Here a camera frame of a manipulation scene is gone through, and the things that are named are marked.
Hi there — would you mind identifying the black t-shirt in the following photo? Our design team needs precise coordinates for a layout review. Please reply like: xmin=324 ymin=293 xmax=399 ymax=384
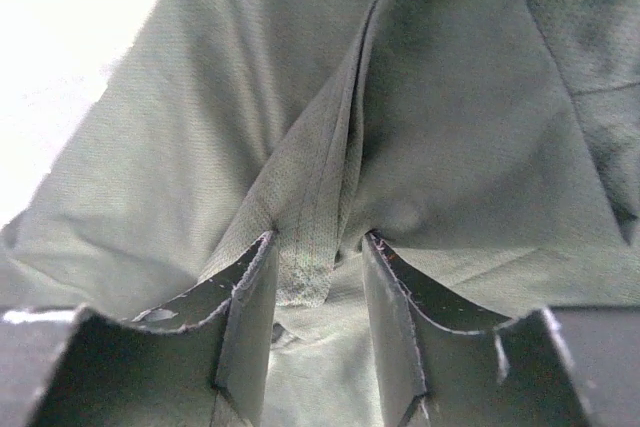
xmin=1 ymin=0 xmax=639 ymax=426

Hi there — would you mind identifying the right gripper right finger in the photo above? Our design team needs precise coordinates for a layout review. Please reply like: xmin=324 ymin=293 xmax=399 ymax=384
xmin=362 ymin=232 xmax=639 ymax=426

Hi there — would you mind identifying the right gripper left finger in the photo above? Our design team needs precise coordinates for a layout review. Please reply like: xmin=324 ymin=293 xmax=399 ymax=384
xmin=1 ymin=232 xmax=278 ymax=426

